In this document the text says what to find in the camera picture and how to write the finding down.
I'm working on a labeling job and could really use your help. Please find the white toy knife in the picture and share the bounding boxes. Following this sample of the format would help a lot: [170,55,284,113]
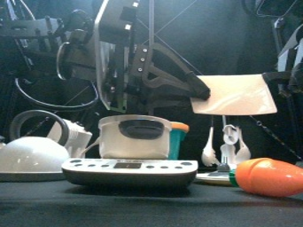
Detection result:
[189,74,277,116]

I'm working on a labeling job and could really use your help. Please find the orange toy carrot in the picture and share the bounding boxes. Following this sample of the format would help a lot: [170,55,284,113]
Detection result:
[226,157,303,199]

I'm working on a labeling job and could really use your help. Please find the teal cup orange lid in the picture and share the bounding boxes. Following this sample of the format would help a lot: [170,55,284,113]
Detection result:
[166,121,190,160]

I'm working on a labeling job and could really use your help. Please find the utensil rack pole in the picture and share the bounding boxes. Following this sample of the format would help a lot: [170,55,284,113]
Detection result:
[218,114,229,172]

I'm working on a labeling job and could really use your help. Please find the white toy ladle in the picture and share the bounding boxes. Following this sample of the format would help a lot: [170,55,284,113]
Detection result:
[220,123,238,167]

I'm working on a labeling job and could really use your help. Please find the white toy slotted spatula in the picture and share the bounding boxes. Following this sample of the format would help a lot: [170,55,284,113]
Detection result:
[200,116,221,168]

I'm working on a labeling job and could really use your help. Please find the white ribbed toy appliance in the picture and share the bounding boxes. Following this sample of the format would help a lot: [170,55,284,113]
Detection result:
[46,118,94,159]

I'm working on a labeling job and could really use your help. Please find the white toy spoon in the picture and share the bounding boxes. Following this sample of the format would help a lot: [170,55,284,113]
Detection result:
[234,127,253,164]

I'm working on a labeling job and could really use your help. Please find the grey lid with knob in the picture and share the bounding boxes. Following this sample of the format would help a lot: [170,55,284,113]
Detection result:
[213,163,234,174]

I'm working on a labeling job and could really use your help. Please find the thin metal frame rod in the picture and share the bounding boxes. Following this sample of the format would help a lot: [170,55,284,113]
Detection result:
[148,0,156,46]

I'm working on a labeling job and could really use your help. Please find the black cable loop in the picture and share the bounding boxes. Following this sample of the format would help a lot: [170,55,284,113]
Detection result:
[13,77,99,113]

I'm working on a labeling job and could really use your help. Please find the white toy kettle grey handle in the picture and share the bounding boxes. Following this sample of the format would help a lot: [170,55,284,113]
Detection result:
[0,109,70,183]

